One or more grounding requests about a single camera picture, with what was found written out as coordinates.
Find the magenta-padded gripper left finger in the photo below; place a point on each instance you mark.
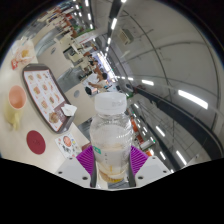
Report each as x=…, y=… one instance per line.
x=85, y=160

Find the flat round red coaster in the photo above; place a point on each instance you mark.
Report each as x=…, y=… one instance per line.
x=36, y=142

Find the small red box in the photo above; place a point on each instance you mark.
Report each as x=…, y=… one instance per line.
x=14, y=64

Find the beige chair with round emblem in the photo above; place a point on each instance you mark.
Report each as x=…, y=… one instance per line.
x=81, y=103
x=53, y=63

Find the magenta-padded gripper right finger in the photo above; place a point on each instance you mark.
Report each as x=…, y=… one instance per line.
x=138, y=160

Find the clear plastic drink bottle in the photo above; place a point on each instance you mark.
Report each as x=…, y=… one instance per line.
x=111, y=140

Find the white crumpled napkin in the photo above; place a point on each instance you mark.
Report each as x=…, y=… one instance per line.
x=69, y=109

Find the person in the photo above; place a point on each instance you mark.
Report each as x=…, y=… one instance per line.
x=95, y=80

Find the dark food tray with liner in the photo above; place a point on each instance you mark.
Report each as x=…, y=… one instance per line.
x=43, y=93

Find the ceiling air conditioner unit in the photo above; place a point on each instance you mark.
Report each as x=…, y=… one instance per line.
x=126, y=36

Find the ceiling strip lights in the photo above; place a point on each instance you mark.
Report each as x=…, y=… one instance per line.
x=193, y=99

